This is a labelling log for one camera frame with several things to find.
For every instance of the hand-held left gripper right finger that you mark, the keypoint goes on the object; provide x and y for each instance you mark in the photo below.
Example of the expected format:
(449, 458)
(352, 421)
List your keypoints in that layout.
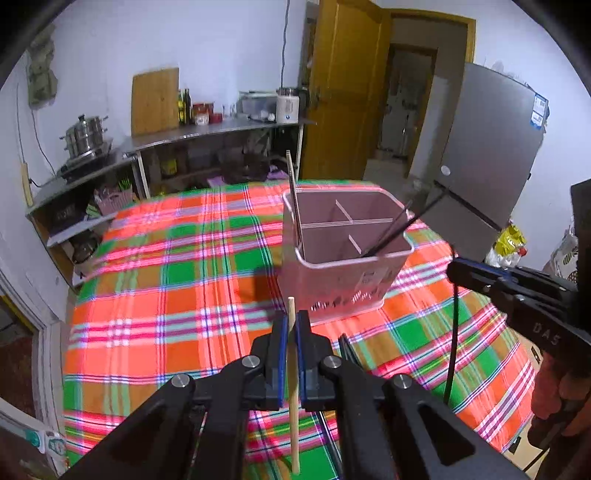
(302, 360)

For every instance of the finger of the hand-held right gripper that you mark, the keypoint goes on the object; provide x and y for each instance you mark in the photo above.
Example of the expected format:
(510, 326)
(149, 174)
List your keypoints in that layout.
(466, 277)
(531, 279)

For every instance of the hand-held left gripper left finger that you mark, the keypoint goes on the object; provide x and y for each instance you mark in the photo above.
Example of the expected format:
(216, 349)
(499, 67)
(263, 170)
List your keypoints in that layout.
(277, 364)

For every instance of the black chopstick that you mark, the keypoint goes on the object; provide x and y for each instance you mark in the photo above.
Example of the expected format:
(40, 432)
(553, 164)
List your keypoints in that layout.
(406, 224)
(392, 221)
(347, 347)
(454, 323)
(330, 427)

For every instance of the pink plastic utensil basket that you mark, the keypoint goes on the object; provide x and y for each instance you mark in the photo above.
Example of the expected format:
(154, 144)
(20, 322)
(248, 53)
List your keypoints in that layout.
(332, 286)

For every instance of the person's right hand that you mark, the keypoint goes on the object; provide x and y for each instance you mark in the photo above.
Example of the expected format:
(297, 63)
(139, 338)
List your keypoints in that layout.
(568, 397)

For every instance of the white plastic bag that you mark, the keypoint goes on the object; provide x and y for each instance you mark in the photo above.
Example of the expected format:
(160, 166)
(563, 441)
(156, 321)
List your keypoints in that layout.
(498, 258)

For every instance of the pineapple print cloth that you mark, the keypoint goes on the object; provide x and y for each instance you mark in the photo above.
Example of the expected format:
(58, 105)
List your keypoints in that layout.
(568, 251)

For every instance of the yellow snack bag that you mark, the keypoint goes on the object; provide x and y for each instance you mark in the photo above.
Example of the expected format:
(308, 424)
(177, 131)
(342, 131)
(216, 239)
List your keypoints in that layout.
(510, 237)

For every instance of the grey refrigerator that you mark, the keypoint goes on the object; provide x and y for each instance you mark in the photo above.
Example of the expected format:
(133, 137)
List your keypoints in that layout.
(485, 147)

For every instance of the plaid tablecloth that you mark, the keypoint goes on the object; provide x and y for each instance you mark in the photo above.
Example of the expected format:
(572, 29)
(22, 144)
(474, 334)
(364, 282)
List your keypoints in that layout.
(161, 300)

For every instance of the purple cloth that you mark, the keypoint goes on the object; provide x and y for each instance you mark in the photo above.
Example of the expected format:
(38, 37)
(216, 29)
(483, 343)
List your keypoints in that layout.
(277, 175)

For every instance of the black cooking pot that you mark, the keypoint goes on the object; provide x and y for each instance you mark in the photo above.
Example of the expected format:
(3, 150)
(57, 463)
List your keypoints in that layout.
(244, 168)

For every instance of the yellow wooden door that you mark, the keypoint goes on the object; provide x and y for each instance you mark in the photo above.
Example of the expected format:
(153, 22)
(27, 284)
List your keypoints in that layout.
(341, 92)

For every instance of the yellow container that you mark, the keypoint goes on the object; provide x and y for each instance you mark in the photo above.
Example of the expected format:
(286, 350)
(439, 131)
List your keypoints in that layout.
(169, 166)

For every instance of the small pink basket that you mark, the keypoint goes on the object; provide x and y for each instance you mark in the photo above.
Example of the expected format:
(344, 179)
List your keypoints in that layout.
(113, 201)

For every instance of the white green package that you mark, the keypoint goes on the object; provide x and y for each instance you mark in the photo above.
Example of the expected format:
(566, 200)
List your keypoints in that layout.
(48, 450)

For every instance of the steel kitchen counter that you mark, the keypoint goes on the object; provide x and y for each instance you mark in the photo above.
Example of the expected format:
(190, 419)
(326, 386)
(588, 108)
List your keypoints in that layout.
(194, 134)

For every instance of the white electric kettle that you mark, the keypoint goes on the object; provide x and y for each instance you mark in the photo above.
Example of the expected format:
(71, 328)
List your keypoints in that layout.
(287, 108)

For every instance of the clear glass cup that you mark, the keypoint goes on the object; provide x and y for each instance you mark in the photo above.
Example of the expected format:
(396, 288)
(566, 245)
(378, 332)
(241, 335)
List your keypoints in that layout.
(229, 112)

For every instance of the dark oil bottle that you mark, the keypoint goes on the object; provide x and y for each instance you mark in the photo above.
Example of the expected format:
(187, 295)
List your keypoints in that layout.
(181, 110)
(187, 108)

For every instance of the black cooktop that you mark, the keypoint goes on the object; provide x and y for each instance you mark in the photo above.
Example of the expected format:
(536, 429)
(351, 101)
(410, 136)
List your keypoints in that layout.
(81, 166)

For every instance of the low steel side table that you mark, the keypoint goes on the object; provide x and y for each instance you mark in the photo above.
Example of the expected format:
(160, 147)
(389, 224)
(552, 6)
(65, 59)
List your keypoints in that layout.
(51, 194)

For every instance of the wooden cutting board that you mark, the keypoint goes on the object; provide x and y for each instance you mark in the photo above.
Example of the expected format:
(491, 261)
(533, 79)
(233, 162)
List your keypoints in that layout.
(154, 101)

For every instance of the steel steamer pot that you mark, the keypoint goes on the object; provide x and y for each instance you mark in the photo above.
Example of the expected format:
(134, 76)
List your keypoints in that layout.
(85, 136)

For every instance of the olive hanging cloth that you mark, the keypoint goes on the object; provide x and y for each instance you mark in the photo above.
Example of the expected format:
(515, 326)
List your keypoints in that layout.
(41, 78)

